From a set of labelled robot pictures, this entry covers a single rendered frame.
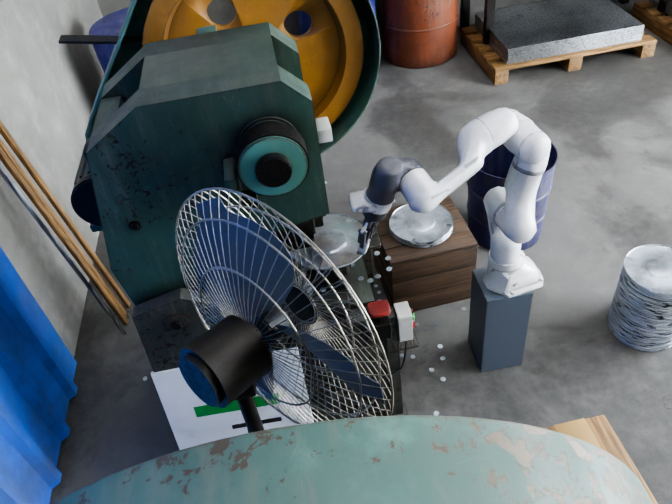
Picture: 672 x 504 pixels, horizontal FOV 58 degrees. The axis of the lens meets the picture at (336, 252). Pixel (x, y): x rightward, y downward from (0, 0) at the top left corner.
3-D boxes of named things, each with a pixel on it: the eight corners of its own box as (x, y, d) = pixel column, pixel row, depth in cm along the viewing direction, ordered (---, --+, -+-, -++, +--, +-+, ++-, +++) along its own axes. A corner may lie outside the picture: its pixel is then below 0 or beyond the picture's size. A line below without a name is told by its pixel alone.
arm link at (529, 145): (531, 157, 206) (549, 109, 195) (562, 183, 194) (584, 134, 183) (484, 161, 198) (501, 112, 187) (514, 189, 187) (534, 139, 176)
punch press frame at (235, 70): (365, 308, 270) (330, 8, 180) (387, 386, 239) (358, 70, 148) (190, 343, 267) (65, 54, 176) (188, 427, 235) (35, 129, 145)
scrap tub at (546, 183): (526, 198, 339) (536, 123, 307) (559, 246, 308) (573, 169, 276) (453, 212, 337) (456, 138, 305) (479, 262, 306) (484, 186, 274)
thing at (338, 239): (385, 229, 213) (385, 228, 213) (340, 281, 197) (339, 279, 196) (319, 206, 227) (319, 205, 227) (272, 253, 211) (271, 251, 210)
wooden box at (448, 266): (447, 246, 317) (448, 193, 293) (474, 297, 289) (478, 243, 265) (373, 263, 314) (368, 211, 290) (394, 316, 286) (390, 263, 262)
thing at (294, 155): (286, 81, 205) (279, 30, 193) (312, 196, 156) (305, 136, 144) (234, 89, 204) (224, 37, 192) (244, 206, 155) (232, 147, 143)
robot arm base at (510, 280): (530, 257, 242) (534, 231, 232) (550, 290, 228) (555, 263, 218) (476, 267, 241) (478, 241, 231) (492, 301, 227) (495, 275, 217)
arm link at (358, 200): (399, 193, 183) (395, 204, 187) (365, 172, 186) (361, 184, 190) (379, 217, 176) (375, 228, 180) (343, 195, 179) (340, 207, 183)
